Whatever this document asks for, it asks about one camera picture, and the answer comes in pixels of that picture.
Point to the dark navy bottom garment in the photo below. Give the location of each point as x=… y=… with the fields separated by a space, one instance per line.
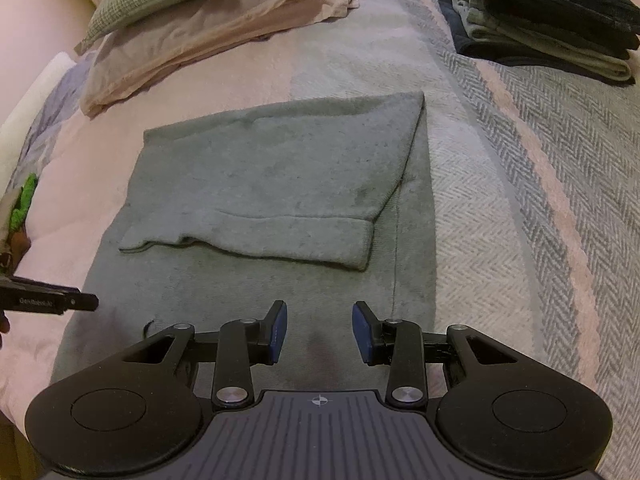
x=477 y=41

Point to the grey-green towel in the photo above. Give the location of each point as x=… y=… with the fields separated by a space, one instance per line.
x=318 y=203

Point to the black folded garment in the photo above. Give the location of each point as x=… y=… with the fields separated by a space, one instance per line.
x=567 y=19

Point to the folded pink-beige blanket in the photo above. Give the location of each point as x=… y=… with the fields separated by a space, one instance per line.
x=145 y=52

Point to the brown object beside bed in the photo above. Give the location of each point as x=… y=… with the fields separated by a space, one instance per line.
x=14 y=241

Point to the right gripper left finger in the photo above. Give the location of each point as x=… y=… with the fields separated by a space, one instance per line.
x=137 y=410

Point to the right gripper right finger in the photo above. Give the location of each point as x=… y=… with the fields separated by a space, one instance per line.
x=493 y=407

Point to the green toy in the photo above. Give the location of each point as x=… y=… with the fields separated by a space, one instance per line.
x=21 y=207

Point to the white lavender pillow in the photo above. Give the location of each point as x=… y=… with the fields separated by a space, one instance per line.
x=29 y=133

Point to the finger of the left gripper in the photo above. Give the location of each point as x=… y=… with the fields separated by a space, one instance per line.
x=24 y=295

